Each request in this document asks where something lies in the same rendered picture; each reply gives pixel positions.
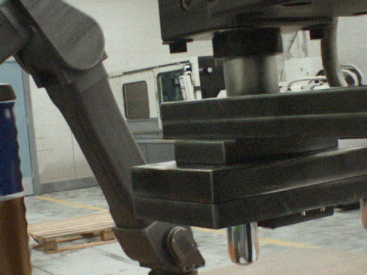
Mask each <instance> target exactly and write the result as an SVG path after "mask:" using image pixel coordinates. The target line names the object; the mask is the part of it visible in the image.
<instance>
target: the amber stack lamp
mask: <svg viewBox="0 0 367 275"><path fill-rule="evenodd" d="M24 199H25V193H22V192H18V193H16V194H11V195H8V196H1V197H0V275H33V274H32V272H33V265H32V262H31V249H30V247H29V240H30V237H29V234H28V221H27V219H26V211H27V207H26V205H25V203H24Z"/></svg>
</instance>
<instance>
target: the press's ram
mask: <svg viewBox="0 0 367 275"><path fill-rule="evenodd" d="M246 38H247V42H245V43H228V38H227V35H221V36H217V37H214V38H212V51H213V57H214V59H217V60H223V69H224V75H225V89H226V96H227V97H221V98H208V99H200V100H187V101H173V102H166V103H160V111H161V122H162V123H161V124H162V131H163V139H164V140H182V141H175V142H174V152H175V161H170V162H161V163H156V164H148V165H143V166H134V167H130V180H131V187H132V195H133V197H132V201H133V207H134V217H135V218H137V219H145V220H150V221H158V222H163V223H171V224H175V225H187V226H192V227H200V228H205V229H213V230H220V229H225V228H226V236H227V249H228V255H229V258H230V260H231V262H233V263H236V264H237V265H241V266H244V265H251V264H252V263H253V262H254V261H256V260H258V256H259V252H260V249H259V242H258V241H259V234H258V227H261V228H262V229H269V230H276V229H281V228H284V227H287V226H288V225H293V224H296V223H302V222H305V221H311V220H315V219H320V218H323V217H328V216H332V215H333V214H334V205H336V204H342V203H345V202H350V201H354V200H360V212H361V219H362V226H363V228H364V229H366V230H367V139H338V138H344V137H367V85H360V86H340V87H333V88H320V89H313V90H294V91H286V92H279V79H278V71H277V57H276V55H281V54H283V52H284V46H283V38H282V34H281V33H279V32H277V31H273V30H271V31H252V32H246Z"/></svg>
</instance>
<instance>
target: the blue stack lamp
mask: <svg viewBox="0 0 367 275"><path fill-rule="evenodd" d="M15 103H16V102H15V101H13V102H7V103H0V197H1V196H8V195H11V194H16V193H19V192H24V191H25V190H24V187H23V184H22V179H23V174H22V171H21V169H20V167H21V162H22V161H21V158H20V155H19V149H20V145H19V143H18V140H17V137H18V129H17V127H16V113H15V110H14V108H15Z"/></svg>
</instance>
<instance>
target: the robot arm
mask: <svg viewBox="0 0 367 275"><path fill-rule="evenodd" d="M104 48H105V36H104V32H103V29H102V27H101V26H100V25H99V23H98V22H97V20H96V19H95V18H94V17H93V16H91V15H89V14H87V13H86V12H85V11H83V10H81V9H78V8H77V7H76V6H74V5H72V4H71V3H69V2H67V1H65V0H0V65H1V64H3V63H4V61H6V60H7V59H9V58H10V57H11V56H13V57H14V59H15V60H16V61H17V62H18V64H19V65H20V67H21V68H22V69H23V70H24V71H25V72H26V73H28V74H29V75H31V77H32V79H33V81H34V82H35V83H36V87H37V88H45V91H46V93H47V95H48V96H49V98H50V99H51V101H52V102H53V104H54V105H55V106H56V107H57V108H58V109H59V110H60V112H61V114H62V115H63V118H64V120H65V121H66V123H67V124H68V126H69V127H70V129H71V131H72V132H73V136H74V138H75V140H76V142H77V143H78V145H79V147H80V148H81V150H82V152H83V154H84V156H85V158H86V160H87V162H88V165H89V167H90V169H91V170H92V172H93V174H94V176H95V178H96V180H97V182H98V184H99V186H100V188H101V190H102V192H103V194H104V196H105V198H106V200H107V203H108V206H109V212H110V215H111V216H112V218H113V220H114V223H115V225H114V226H113V227H112V228H111V229H112V231H113V233H114V235H115V236H116V238H117V240H118V242H119V244H120V246H121V248H122V250H123V252H124V253H125V255H126V256H127V257H128V258H129V259H131V260H133V261H137V262H139V264H140V267H144V268H150V269H152V270H150V271H149V272H148V273H147V275H199V271H198V269H199V268H202V267H205V266H206V264H205V259H204V257H203V256H202V254H201V252H200V251H199V249H198V244H197V243H196V241H195V240H194V235H193V229H192V228H191V226H187V225H175V224H171V223H163V222H158V221H150V220H145V219H137V218H135V217H134V207H133V201H132V197H133V195H132V187H131V180H130V167H134V166H143V165H147V162H146V161H145V158H144V156H143V154H142V152H141V150H140V149H139V147H138V145H137V143H136V141H135V139H134V137H133V135H132V133H131V131H130V129H129V127H128V125H127V123H126V121H125V120H124V118H123V114H122V112H121V110H120V108H119V106H118V103H117V101H116V99H115V97H114V95H113V92H112V89H111V87H110V84H109V75H108V73H107V71H106V68H105V66H104V64H103V63H102V62H103V61H104V60H106V59H108V55H107V53H106V51H105V49H104Z"/></svg>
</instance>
